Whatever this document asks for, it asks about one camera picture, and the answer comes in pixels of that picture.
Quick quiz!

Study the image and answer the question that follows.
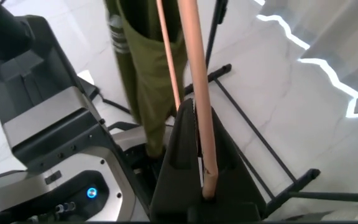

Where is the green printed garment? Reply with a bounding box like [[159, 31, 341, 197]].
[[103, 0, 190, 160]]

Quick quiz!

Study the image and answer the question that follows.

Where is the black clothes rack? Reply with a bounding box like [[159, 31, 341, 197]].
[[183, 0, 358, 219]]

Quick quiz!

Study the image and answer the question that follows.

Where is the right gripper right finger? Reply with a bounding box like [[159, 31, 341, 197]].
[[202, 107, 267, 222]]

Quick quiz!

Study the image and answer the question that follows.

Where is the black cable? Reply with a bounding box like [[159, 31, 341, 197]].
[[96, 89, 134, 115]]

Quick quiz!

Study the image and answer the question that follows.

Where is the pink clothes hanger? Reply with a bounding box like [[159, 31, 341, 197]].
[[155, 0, 220, 200]]

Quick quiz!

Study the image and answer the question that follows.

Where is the white curtain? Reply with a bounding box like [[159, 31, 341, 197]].
[[258, 0, 358, 116]]

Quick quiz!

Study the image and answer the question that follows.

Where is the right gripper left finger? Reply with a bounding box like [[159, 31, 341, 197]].
[[150, 98, 203, 222]]

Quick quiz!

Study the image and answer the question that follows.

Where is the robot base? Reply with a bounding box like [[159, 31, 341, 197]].
[[0, 14, 174, 222]]

